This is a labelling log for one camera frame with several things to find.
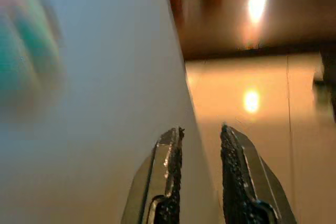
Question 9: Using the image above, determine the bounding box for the dark wooden furniture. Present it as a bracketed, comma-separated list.
[313, 48, 336, 125]

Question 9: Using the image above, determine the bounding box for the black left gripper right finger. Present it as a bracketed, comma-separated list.
[219, 122, 298, 224]

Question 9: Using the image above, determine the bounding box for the green blurred wall picture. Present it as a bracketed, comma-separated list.
[0, 0, 68, 124]

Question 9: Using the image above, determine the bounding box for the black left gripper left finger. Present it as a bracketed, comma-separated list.
[120, 126, 187, 224]

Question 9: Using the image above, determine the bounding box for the brown wooden cabinet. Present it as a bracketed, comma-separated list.
[162, 0, 336, 61]

